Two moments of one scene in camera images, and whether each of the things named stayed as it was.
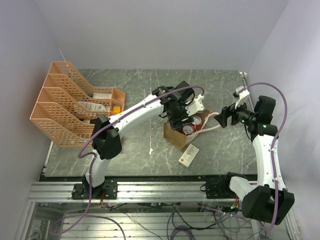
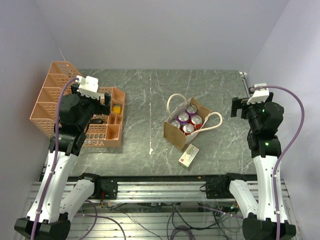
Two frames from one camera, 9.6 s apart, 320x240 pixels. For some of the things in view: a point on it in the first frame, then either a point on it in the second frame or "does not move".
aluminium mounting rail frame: x=145 y=210 does not move
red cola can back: x=187 y=129 does not move
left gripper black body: x=176 y=118 → x=91 y=105
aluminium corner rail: x=243 y=76 does not move
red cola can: x=197 y=123 does not move
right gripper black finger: x=222 y=117 → x=236 y=104
